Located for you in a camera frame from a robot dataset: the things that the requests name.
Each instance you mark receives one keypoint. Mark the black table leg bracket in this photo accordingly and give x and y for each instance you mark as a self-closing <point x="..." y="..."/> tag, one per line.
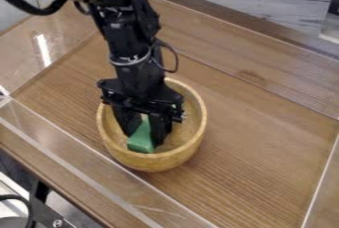
<point x="45" y="216"/>

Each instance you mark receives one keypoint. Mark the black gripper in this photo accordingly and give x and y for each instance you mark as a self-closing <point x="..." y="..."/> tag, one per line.
<point x="139" y="90"/>

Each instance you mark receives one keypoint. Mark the brown wooden bowl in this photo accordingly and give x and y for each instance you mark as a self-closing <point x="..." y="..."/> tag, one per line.
<point x="181" y="144"/>

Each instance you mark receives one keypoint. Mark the clear acrylic tray wall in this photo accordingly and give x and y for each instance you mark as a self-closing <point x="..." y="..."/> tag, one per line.
<point x="269" y="81"/>

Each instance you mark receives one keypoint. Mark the green rectangular block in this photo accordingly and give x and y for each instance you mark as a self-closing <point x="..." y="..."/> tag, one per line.
<point x="139" y="142"/>

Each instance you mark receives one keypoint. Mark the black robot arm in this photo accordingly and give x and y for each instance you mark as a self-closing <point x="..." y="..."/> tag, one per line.
<point x="127" y="22"/>

